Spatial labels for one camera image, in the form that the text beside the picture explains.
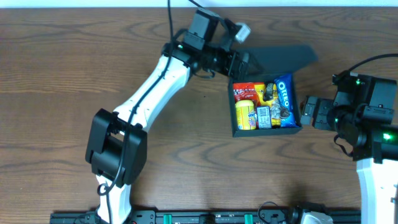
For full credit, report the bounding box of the black cable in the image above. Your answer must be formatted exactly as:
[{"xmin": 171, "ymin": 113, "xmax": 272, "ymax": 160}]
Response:
[
  {"xmin": 345, "ymin": 53, "xmax": 398, "ymax": 75},
  {"xmin": 96, "ymin": 0, "xmax": 205, "ymax": 224}
]

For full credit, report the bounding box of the blue Oreo cookie pack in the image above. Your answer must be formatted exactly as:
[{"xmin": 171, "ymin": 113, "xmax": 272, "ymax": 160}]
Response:
[{"xmin": 274, "ymin": 73, "xmax": 298, "ymax": 128}]

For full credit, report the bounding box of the yellow Hacks candy bag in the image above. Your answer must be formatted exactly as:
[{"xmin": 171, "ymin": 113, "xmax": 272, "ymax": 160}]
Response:
[{"xmin": 256, "ymin": 83, "xmax": 281, "ymax": 128}]

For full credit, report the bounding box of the red candy bag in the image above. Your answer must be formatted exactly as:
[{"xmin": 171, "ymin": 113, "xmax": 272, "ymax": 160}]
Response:
[{"xmin": 233, "ymin": 82, "xmax": 261, "ymax": 106}]

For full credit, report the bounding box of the black box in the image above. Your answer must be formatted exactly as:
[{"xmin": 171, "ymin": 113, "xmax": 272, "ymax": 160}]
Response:
[{"xmin": 228, "ymin": 45, "xmax": 318, "ymax": 138}]

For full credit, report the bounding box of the left black cable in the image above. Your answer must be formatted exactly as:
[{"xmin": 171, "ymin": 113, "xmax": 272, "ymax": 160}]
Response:
[{"xmin": 96, "ymin": 0, "xmax": 205, "ymax": 224}]

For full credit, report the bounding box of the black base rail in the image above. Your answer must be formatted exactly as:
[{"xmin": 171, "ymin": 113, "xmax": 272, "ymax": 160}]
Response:
[{"xmin": 49, "ymin": 202, "xmax": 363, "ymax": 224}]

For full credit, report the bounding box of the blue small carton box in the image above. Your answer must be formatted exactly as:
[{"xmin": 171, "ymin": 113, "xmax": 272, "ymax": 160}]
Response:
[{"xmin": 257, "ymin": 106, "xmax": 272, "ymax": 129}]

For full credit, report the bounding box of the yellow Mentos gum bottle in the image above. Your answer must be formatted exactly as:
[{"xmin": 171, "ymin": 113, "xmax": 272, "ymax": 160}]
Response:
[{"xmin": 235, "ymin": 100, "xmax": 256, "ymax": 131}]

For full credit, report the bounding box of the right black cable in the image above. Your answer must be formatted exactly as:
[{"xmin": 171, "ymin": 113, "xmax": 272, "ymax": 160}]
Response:
[{"xmin": 345, "ymin": 53, "xmax": 398, "ymax": 75}]

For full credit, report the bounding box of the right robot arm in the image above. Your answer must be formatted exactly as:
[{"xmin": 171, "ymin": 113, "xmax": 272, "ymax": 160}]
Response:
[{"xmin": 300, "ymin": 71, "xmax": 397, "ymax": 223}]

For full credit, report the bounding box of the black candy wrapper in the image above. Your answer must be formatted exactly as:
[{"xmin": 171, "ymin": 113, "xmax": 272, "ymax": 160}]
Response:
[{"xmin": 263, "ymin": 83, "xmax": 274, "ymax": 101}]

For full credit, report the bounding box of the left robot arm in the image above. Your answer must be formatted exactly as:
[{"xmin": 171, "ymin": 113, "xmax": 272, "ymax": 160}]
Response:
[{"xmin": 85, "ymin": 8, "xmax": 251, "ymax": 223}]

